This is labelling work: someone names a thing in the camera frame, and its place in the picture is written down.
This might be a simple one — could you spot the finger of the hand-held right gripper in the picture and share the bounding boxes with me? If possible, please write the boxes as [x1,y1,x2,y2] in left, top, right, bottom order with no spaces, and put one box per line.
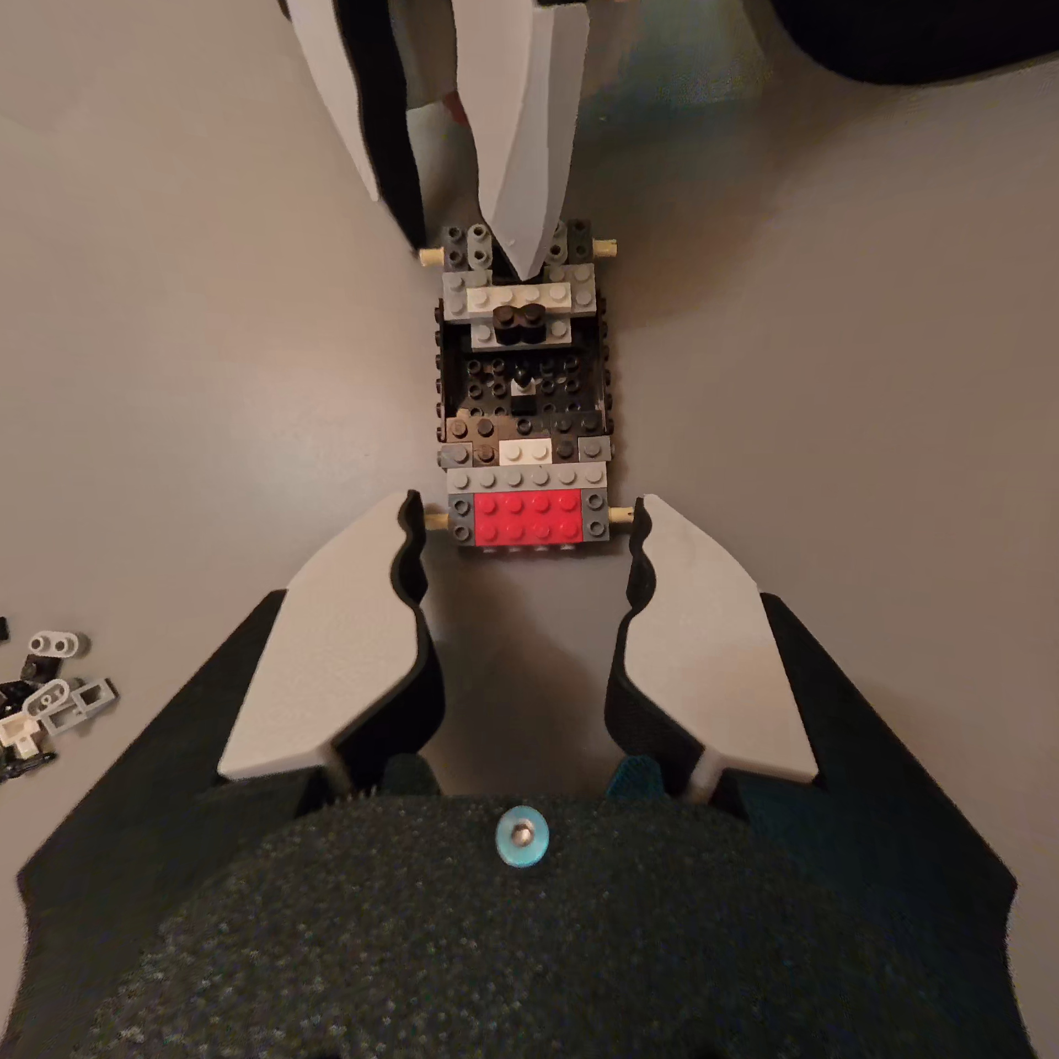
[284,0,430,252]
[452,0,592,284]

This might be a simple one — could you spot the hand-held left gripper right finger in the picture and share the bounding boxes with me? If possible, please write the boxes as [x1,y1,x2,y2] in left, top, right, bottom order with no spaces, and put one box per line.
[604,493,821,805]

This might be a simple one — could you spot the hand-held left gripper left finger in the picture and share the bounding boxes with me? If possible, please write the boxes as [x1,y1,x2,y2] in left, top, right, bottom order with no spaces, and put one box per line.
[217,488,450,785]

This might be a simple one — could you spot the white narrow long plate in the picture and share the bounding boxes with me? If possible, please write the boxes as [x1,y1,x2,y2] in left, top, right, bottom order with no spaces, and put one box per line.
[466,284,574,315]

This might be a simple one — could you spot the toy brick car chassis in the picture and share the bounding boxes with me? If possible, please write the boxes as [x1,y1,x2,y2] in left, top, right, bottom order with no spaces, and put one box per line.
[418,217,642,557]

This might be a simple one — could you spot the grey desk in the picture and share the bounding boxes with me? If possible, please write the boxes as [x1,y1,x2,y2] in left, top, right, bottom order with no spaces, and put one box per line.
[0,0,1059,911]

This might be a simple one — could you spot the scattered small brick pieces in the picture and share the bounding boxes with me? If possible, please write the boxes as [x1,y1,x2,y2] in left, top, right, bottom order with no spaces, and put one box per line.
[0,616,121,783]

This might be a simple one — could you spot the black quilted pad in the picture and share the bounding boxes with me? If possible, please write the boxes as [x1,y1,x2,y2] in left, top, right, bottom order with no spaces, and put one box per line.
[769,0,1059,88]

